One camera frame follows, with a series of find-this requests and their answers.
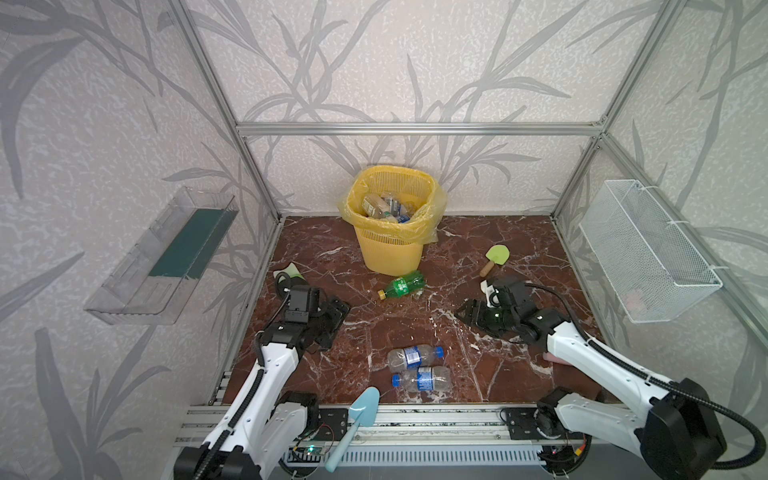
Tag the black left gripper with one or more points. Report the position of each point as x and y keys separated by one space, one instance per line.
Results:
x=327 y=318

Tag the yellow plastic bin liner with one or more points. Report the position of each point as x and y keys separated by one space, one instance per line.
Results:
x=419 y=191

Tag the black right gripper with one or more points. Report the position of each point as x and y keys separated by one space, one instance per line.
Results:
x=483 y=315

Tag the clear bottle blue cap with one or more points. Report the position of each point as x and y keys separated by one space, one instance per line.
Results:
x=413 y=357

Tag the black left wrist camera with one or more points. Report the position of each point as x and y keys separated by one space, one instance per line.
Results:
x=302 y=301

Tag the clear bottle blue label front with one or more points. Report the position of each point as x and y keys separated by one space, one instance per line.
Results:
x=424 y=379

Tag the light blue plastic trowel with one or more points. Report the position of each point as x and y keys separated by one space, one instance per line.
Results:
x=361 y=413

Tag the green plastic soda bottle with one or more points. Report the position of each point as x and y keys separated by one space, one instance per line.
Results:
x=403 y=285

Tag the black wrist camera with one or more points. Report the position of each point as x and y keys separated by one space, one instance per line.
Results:
x=508 y=292
x=302 y=301

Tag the green trowel wooden handle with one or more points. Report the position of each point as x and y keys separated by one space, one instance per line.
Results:
x=497 y=255

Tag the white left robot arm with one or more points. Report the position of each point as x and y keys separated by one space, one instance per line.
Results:
x=261 y=423

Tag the purple pink plastic trowel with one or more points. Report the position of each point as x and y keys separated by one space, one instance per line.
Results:
x=553 y=359

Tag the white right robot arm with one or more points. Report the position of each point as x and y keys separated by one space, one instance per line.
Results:
x=673 y=426

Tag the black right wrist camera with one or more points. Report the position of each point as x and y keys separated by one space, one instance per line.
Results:
x=508 y=292

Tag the aluminium frame rail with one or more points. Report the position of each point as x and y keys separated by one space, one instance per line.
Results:
x=256 y=129

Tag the clear acrylic wall shelf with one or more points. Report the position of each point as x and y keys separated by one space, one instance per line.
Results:
x=155 y=280

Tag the yellow ribbed waste bin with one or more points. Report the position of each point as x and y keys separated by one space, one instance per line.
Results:
x=389 y=247

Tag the white wire mesh basket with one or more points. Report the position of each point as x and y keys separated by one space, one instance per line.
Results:
x=654 y=268

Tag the soda water bottle blue label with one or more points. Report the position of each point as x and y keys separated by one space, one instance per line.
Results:
x=398 y=210

